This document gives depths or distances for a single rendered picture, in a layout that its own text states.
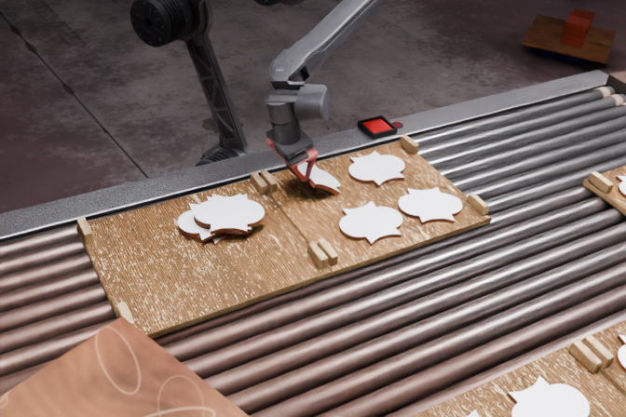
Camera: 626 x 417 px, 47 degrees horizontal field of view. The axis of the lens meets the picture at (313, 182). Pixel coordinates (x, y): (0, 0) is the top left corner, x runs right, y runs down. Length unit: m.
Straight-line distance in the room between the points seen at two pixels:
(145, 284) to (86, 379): 0.33
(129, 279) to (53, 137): 2.28
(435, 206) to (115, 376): 0.82
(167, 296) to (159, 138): 2.24
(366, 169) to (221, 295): 0.52
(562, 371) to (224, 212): 0.71
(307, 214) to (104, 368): 0.62
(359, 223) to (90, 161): 2.09
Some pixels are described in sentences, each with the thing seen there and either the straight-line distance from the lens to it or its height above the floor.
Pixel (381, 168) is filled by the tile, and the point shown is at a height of 0.95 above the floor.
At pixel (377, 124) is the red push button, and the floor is 0.93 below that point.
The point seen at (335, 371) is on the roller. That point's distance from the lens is 1.31.
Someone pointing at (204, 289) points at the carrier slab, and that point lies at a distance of 1.40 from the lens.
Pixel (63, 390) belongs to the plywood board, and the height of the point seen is 1.04.
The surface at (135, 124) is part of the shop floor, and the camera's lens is 3.70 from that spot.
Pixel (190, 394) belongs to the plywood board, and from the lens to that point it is 1.11.
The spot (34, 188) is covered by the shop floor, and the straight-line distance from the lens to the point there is 3.34.
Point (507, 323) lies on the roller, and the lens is 1.45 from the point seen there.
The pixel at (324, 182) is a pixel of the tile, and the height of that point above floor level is 0.98.
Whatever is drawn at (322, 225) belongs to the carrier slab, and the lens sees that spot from 1.55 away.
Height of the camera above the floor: 1.91
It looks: 36 degrees down
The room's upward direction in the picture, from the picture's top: 4 degrees clockwise
